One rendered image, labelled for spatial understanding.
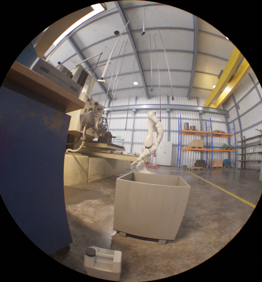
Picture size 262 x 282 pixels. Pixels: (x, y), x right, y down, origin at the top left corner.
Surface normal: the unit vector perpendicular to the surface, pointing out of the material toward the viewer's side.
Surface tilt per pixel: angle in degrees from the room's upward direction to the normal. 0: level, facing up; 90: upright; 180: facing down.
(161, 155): 90
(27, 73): 90
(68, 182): 90
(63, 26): 180
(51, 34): 180
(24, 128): 90
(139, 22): 169
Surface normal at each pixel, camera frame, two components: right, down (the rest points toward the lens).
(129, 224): -0.30, -0.16
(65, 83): 0.93, 0.04
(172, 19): -0.15, 0.94
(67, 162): 0.66, -0.04
